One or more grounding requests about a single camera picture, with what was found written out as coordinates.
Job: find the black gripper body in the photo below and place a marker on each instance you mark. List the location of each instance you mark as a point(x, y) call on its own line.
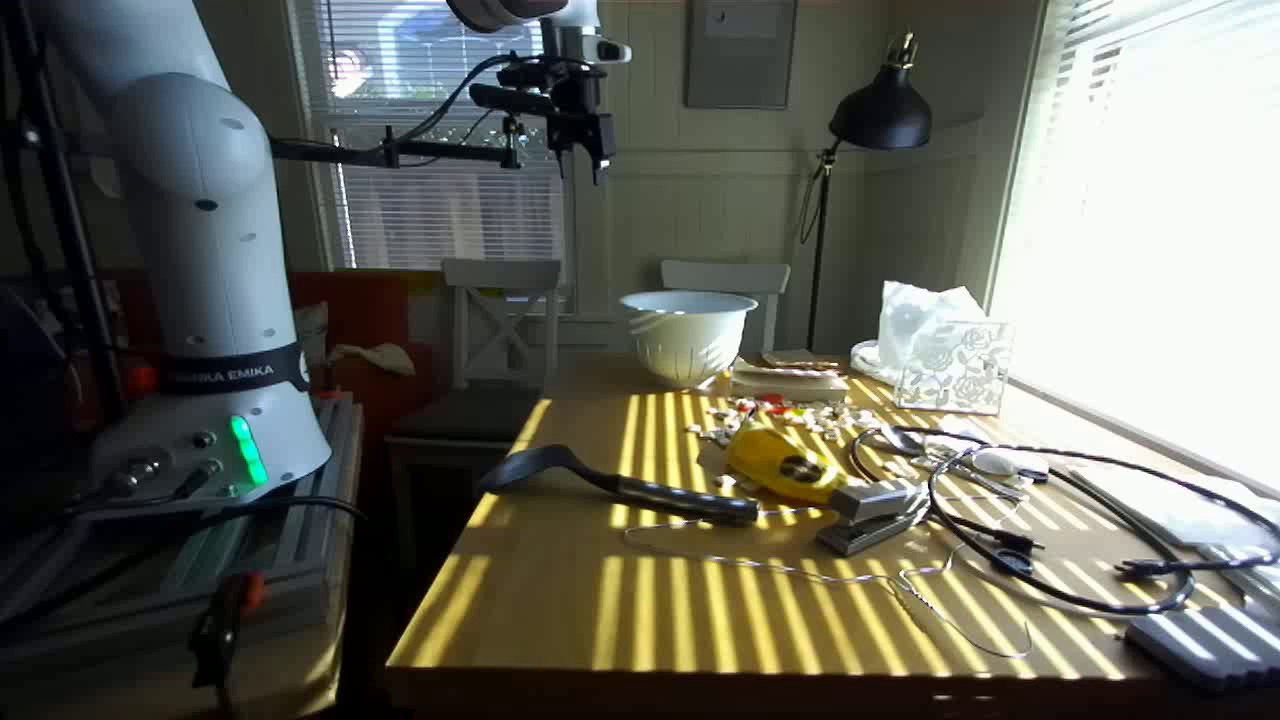
point(582, 103)

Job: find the black spatula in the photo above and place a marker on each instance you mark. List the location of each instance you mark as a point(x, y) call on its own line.
point(624, 492)

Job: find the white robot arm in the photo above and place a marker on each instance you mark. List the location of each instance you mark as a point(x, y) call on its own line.
point(201, 240)

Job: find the arched window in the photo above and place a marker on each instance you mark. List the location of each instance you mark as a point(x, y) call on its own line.
point(425, 46)

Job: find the black boom rod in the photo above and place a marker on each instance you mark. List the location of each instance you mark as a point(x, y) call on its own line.
point(402, 148)

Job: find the white ribbed bowl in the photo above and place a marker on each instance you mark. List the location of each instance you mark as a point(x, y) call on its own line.
point(686, 333)

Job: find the red wooden cabinet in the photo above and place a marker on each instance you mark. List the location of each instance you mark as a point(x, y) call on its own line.
point(374, 315)

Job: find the black desk lamp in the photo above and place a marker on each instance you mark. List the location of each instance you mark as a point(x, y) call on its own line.
point(880, 112)

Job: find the brown paper pad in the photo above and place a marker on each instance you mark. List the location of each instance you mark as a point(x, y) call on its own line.
point(784, 377)

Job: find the crumpled white cloth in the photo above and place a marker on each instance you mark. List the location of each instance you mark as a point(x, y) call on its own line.
point(374, 357)

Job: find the grey stapler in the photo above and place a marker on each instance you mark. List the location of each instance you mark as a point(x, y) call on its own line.
point(873, 512)

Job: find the white charger adapter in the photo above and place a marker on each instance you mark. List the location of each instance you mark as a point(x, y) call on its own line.
point(994, 467)

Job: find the clear safety glasses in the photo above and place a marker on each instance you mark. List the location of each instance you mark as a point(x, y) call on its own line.
point(923, 577)

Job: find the black tripod pole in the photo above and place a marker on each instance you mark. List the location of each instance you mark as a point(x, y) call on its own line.
point(54, 203)

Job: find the white window blind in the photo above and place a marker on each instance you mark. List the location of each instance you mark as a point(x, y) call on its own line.
point(1162, 203)

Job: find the red black clamp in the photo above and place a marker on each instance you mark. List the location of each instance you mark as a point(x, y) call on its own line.
point(224, 615)

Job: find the metal robot stand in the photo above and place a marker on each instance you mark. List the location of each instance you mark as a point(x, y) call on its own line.
point(162, 603)

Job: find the flat white cloth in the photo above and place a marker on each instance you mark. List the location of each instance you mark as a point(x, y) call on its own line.
point(1201, 512)

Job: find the grey wall frame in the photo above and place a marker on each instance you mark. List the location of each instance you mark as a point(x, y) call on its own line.
point(742, 55)

